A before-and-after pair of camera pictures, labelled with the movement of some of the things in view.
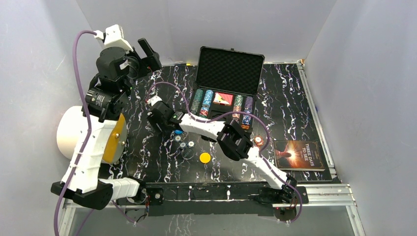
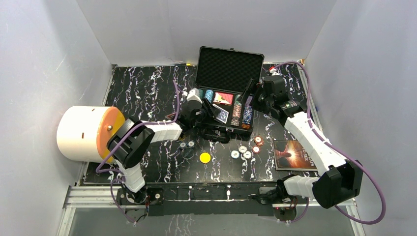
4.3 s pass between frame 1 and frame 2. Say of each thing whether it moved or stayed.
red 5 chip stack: stayed
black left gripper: moved
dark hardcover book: stayed
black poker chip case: stayed
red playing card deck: stayed
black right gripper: moved
